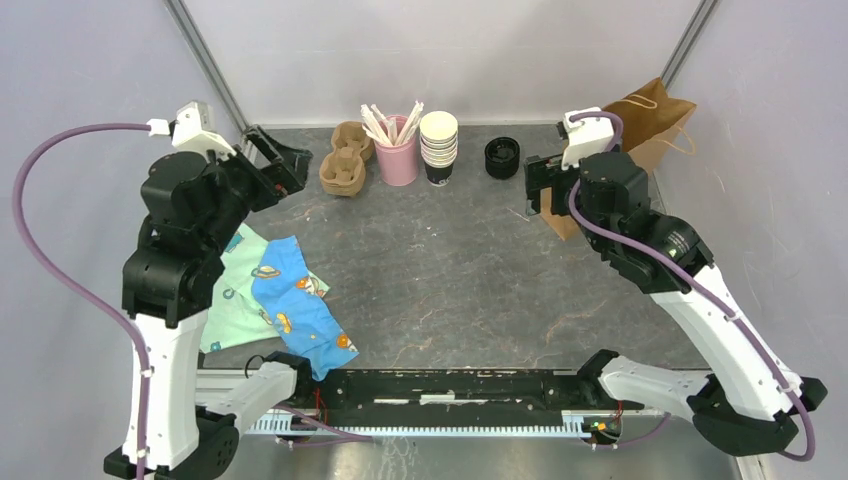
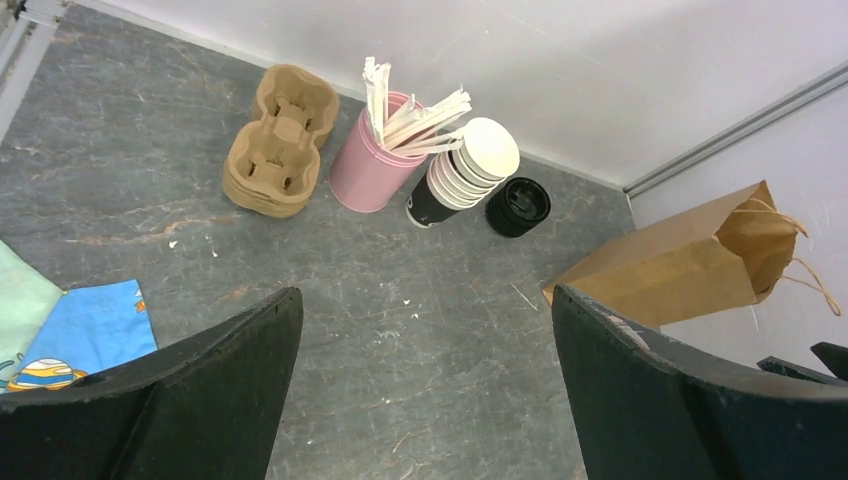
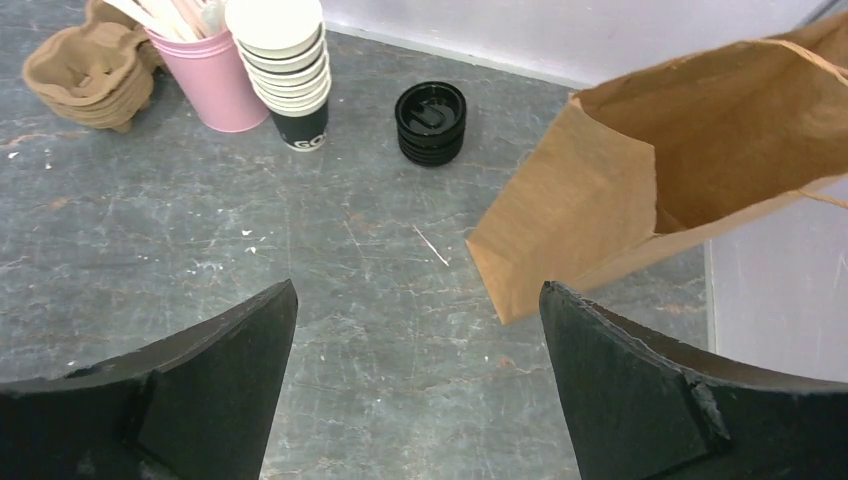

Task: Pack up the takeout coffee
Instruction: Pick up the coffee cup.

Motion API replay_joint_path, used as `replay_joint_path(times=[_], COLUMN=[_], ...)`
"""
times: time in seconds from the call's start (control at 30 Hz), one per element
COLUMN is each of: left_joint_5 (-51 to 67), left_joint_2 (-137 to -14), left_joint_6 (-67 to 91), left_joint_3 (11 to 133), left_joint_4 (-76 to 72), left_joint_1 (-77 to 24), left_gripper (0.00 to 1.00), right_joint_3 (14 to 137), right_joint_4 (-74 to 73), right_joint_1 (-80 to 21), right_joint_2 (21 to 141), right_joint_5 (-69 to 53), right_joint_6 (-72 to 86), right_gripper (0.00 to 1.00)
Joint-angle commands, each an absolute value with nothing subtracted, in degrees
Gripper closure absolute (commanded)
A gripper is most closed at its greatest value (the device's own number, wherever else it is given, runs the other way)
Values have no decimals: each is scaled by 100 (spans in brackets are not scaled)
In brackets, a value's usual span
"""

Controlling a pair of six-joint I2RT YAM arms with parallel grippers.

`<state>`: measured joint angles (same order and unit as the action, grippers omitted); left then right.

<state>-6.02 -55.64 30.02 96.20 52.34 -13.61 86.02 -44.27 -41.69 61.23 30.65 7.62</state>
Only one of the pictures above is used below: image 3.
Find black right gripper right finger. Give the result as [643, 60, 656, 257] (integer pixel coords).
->
[539, 281, 847, 479]

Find pink metal utensil cup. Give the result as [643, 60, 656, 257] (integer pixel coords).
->
[147, 30, 269, 133]

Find wooden stirrers in wrappers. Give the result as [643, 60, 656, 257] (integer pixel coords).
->
[106, 0, 226, 43]

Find brown cardboard cup carriers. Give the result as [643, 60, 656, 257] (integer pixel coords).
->
[21, 1, 168, 133]

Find brown paper takeout bag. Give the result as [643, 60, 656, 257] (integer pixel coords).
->
[467, 13, 847, 324]

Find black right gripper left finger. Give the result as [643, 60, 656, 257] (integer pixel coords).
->
[1, 280, 298, 479]

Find stack of paper cups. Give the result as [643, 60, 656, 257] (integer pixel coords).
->
[224, 0, 332, 152]

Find stack of black lids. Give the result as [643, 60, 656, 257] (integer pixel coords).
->
[394, 81, 468, 167]

